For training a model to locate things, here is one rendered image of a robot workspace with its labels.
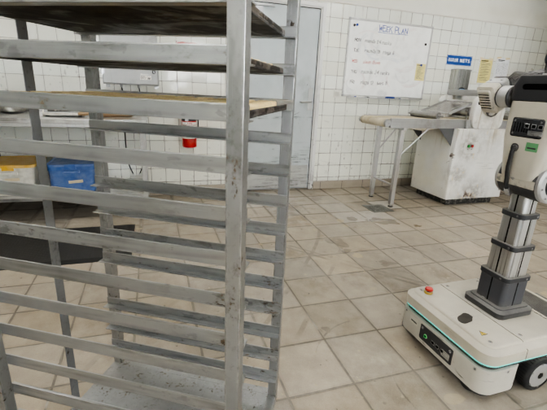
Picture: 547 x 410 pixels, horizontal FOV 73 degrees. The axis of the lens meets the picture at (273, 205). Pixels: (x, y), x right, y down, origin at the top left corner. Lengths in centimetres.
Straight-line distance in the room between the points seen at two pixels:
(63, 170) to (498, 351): 325
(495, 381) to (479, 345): 15
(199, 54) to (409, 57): 452
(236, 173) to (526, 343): 152
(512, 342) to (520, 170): 69
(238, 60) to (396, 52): 442
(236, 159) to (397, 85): 446
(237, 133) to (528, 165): 138
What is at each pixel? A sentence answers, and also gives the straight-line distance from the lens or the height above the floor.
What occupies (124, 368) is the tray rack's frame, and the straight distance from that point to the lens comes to 163.
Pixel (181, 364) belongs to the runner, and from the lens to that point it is 89.
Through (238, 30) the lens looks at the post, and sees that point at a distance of 61.
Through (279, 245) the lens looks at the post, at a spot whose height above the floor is 73.
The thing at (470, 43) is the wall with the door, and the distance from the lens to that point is 568.
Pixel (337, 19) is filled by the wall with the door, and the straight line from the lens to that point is 461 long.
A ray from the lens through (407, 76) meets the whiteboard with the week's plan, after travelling 507.
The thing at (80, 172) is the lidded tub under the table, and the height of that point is 42.
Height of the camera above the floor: 118
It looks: 18 degrees down
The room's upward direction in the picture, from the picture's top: 3 degrees clockwise
